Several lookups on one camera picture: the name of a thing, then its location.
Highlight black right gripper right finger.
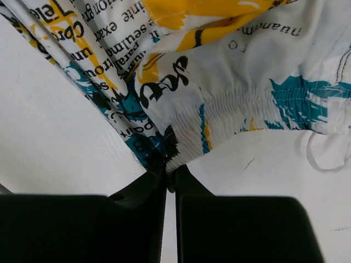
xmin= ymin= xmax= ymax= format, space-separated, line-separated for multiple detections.
xmin=172 ymin=165 xmax=324 ymax=262

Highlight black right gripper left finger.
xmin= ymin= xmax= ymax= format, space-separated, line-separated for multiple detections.
xmin=1 ymin=171 xmax=166 ymax=262

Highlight colourful patterned shorts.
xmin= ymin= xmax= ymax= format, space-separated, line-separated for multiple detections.
xmin=0 ymin=0 xmax=351 ymax=172

